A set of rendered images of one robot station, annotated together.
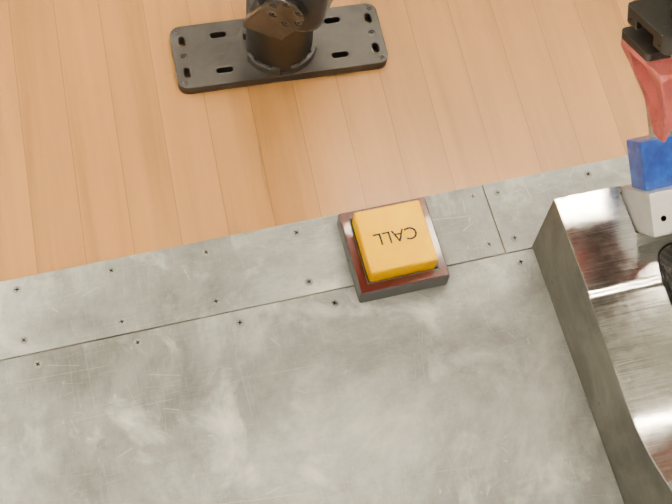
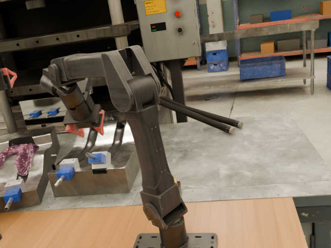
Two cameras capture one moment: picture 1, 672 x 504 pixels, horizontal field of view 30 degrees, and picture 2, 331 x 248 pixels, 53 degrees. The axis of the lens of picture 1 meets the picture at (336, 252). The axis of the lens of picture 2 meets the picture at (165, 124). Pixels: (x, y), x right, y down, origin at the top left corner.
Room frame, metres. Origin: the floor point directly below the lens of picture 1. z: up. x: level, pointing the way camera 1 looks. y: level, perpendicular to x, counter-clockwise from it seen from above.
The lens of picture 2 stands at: (1.24, 0.45, 1.34)
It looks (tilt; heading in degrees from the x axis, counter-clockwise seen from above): 19 degrees down; 212
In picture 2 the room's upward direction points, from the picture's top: 9 degrees counter-clockwise
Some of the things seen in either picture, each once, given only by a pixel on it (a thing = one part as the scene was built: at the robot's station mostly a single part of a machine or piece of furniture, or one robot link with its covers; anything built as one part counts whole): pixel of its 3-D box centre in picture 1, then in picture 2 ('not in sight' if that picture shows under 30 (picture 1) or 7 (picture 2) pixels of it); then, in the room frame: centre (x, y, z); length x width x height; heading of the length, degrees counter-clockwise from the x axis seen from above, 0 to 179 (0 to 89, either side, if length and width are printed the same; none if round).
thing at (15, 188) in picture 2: not in sight; (12, 197); (0.72, -0.47, 0.86); 0.13 x 0.05 x 0.05; 39
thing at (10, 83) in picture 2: not in sight; (4, 77); (0.55, -0.58, 1.19); 0.09 x 0.07 x 0.07; 19
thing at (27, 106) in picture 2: not in sight; (62, 101); (-0.20, -1.19, 0.87); 0.50 x 0.27 x 0.17; 22
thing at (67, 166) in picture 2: not in sight; (64, 175); (0.61, -0.34, 0.89); 0.13 x 0.05 x 0.05; 22
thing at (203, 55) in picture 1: (279, 25); (173, 232); (0.69, 0.08, 0.84); 0.20 x 0.07 x 0.08; 109
